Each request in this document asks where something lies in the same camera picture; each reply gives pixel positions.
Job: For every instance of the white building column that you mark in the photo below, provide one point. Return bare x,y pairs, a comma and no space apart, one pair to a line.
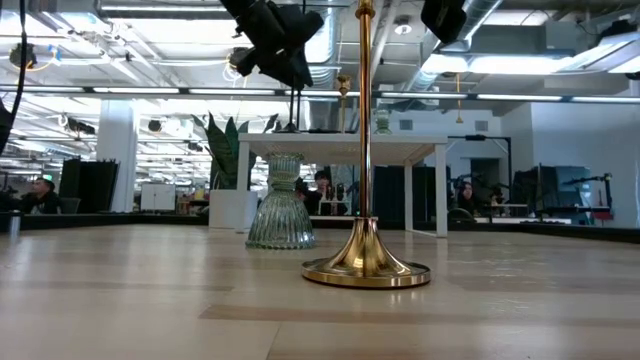
117,155

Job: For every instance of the person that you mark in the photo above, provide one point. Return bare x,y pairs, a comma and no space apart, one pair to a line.
466,199
40,197
317,192

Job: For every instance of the black room partition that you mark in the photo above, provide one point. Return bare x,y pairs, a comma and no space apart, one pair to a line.
90,185
390,192

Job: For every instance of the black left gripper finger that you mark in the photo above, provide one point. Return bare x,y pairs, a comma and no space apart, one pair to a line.
292,67
244,61

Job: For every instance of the black aluminium table frame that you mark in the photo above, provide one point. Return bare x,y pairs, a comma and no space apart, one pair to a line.
100,220

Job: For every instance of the green artificial plant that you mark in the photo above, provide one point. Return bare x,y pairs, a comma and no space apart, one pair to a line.
225,150

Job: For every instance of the tall gold candlestick holder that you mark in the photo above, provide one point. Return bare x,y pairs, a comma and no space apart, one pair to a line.
343,100
365,255

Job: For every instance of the silver ventilation duct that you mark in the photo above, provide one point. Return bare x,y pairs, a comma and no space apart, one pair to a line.
325,55

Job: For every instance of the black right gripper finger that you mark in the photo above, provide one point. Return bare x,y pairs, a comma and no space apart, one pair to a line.
444,17

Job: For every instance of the green ribbed glass candle holder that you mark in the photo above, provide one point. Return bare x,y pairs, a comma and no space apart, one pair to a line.
281,210
383,122

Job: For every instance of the white plant pot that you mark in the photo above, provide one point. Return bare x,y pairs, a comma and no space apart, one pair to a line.
232,209

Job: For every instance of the background robot station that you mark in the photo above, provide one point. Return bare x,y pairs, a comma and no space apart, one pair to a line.
575,192

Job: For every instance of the tall black candlestick holder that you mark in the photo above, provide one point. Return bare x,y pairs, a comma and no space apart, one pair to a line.
291,107
298,112

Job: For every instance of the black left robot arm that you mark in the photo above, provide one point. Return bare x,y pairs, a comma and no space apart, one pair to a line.
4,125

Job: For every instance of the black gantry frame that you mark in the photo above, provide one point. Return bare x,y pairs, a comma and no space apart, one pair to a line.
507,165

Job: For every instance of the white cabinet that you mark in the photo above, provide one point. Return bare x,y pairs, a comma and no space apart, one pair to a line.
157,197

